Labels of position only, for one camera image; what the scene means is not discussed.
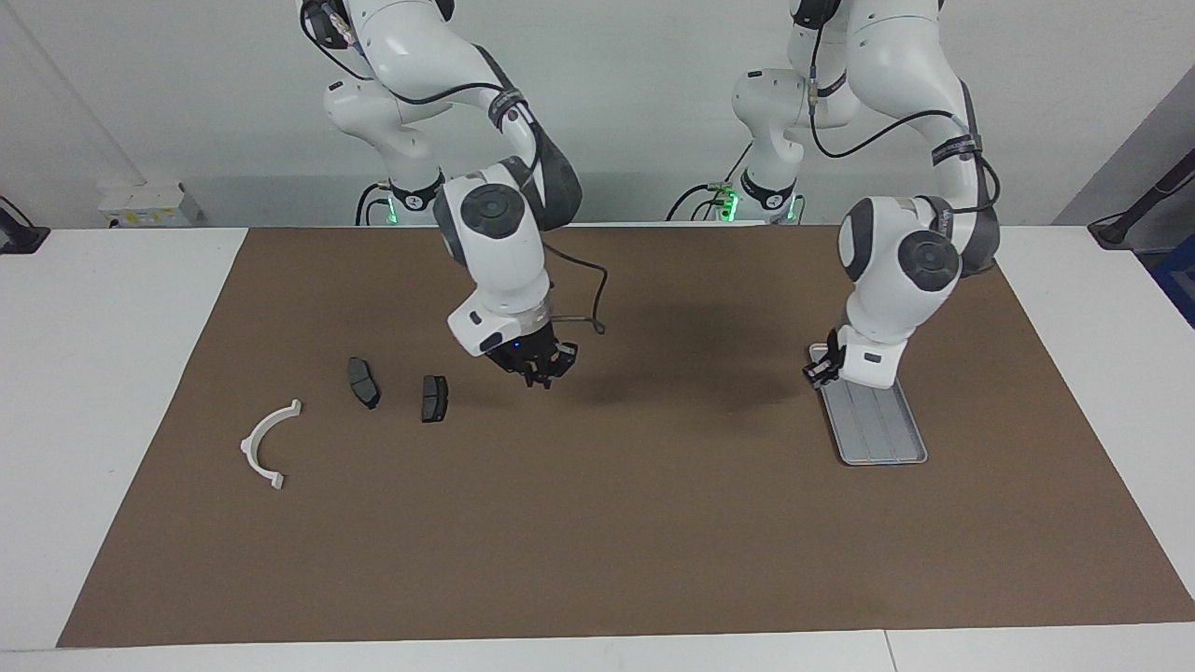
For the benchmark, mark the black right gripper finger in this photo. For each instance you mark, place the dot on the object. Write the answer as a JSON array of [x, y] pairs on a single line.
[[563, 359], [534, 373]]

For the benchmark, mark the silver metal tray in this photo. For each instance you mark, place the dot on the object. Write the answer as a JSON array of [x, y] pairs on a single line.
[[878, 429]]

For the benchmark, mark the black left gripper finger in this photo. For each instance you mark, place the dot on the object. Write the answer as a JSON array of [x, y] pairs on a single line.
[[814, 373]]

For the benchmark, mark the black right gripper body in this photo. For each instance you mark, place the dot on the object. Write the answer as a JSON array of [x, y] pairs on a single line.
[[518, 350]]

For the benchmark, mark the brown table mat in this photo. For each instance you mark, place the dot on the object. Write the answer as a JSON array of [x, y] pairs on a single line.
[[607, 523]]

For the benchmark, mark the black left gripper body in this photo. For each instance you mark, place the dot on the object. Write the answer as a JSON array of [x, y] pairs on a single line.
[[834, 353]]

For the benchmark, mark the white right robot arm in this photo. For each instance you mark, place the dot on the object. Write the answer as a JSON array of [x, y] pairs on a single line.
[[401, 56]]

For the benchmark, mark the white wall socket box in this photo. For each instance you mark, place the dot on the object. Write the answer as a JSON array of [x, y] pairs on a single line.
[[149, 205]]

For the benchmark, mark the blue box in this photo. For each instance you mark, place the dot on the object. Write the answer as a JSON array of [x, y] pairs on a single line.
[[1178, 280]]

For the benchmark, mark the black desk clamp mount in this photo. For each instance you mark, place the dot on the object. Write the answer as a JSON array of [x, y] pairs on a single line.
[[1134, 216], [19, 235]]

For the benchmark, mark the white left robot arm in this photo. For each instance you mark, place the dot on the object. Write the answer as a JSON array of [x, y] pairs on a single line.
[[896, 65]]

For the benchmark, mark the short dark brake pad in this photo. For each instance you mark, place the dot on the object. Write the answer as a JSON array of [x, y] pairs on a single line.
[[434, 399]]

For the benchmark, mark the long dark brake pad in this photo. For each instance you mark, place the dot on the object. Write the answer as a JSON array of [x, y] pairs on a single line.
[[364, 383]]

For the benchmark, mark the white curved plastic bracket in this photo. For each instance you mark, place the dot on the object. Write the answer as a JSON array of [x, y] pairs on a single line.
[[254, 446]]

